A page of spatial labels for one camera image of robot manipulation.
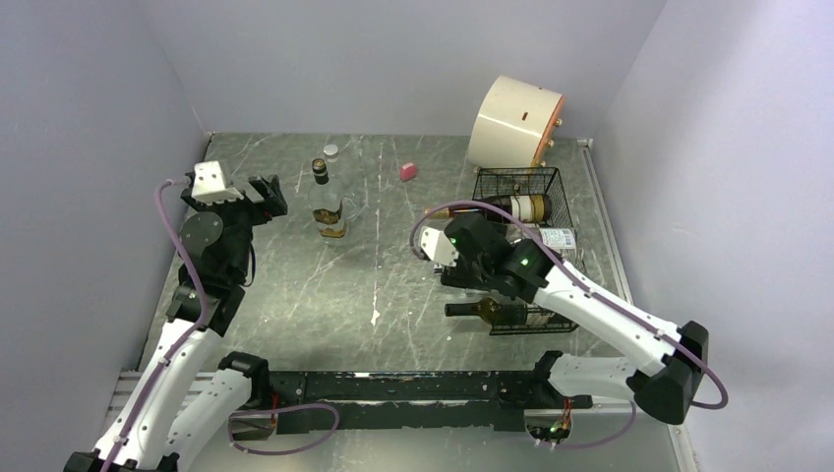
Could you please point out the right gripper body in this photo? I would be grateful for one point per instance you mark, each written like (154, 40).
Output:
(464, 274)

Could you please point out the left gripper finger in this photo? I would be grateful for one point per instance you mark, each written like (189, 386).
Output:
(251, 197)
(273, 201)

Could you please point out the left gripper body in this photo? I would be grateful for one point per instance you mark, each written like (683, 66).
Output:
(232, 209)

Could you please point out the green wine bottle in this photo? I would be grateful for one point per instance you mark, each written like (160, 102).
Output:
(487, 310)

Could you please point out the clear bottle gold label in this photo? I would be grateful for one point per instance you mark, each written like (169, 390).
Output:
(326, 202)

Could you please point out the clear bottle silver cap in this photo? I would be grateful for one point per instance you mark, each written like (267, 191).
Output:
(341, 169)

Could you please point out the clear bottle white label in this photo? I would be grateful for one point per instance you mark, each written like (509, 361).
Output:
(556, 238)

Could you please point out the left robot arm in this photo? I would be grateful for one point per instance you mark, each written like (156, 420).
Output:
(158, 429)

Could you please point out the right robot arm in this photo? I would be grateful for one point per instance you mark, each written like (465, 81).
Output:
(660, 364)

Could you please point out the brown bottle gold foil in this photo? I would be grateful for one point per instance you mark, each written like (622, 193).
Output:
(529, 208)

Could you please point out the pink eraser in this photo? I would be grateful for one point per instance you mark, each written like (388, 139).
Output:
(408, 171)

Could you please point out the cream cylindrical container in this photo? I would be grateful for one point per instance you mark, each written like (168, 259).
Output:
(514, 125)

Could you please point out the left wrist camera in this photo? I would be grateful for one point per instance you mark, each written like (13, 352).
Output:
(211, 185)

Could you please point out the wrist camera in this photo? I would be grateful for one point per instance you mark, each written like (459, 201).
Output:
(437, 247)
(211, 185)

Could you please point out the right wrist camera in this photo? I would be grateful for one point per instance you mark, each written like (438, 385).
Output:
(437, 247)

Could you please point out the black wire wine rack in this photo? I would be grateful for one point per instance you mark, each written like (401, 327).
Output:
(529, 258)

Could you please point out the black base frame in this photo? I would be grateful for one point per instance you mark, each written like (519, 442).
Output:
(499, 400)

